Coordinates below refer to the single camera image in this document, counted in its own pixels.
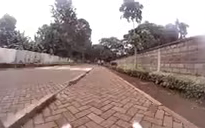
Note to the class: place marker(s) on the group of people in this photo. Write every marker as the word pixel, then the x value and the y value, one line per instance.
pixel 100 62

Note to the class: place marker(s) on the grey kerb edging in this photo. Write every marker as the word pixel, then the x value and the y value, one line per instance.
pixel 140 88

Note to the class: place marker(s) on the brick paved road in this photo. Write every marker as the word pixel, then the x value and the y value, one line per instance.
pixel 20 86

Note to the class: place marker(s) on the red brick path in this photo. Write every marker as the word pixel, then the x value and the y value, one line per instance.
pixel 103 96

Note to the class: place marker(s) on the grey stone kerb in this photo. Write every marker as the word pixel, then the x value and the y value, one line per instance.
pixel 40 105

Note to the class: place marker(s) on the low green hedge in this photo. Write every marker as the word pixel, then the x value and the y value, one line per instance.
pixel 183 83

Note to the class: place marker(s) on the pale concrete wall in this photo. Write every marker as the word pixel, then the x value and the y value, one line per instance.
pixel 20 56

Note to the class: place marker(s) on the bare earth strip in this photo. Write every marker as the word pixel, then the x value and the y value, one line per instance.
pixel 176 101

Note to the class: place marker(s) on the row of trees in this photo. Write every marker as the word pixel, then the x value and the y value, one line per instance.
pixel 70 36

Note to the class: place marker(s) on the robot's own part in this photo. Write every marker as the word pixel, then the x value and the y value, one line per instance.
pixel 66 126
pixel 136 125

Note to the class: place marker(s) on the grey block wall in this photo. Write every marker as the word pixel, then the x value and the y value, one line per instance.
pixel 186 56

